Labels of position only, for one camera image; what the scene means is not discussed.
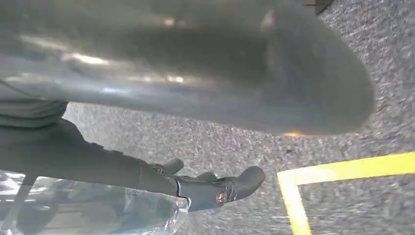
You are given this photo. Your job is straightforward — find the yellow floor tape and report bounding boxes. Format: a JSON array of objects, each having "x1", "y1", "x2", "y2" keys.
[{"x1": 276, "y1": 151, "x2": 415, "y2": 235}]

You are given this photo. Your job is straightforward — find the clear plastic film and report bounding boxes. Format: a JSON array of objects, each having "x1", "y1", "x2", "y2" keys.
[{"x1": 0, "y1": 170, "x2": 191, "y2": 235}]

